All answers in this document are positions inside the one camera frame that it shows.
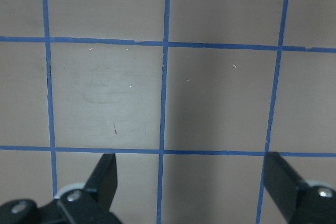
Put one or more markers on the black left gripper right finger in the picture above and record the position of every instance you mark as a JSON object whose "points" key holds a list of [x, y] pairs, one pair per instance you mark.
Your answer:
{"points": [[297, 199]]}

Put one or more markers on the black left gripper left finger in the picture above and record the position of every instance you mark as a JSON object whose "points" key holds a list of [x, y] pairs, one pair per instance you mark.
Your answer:
{"points": [[90, 202]]}

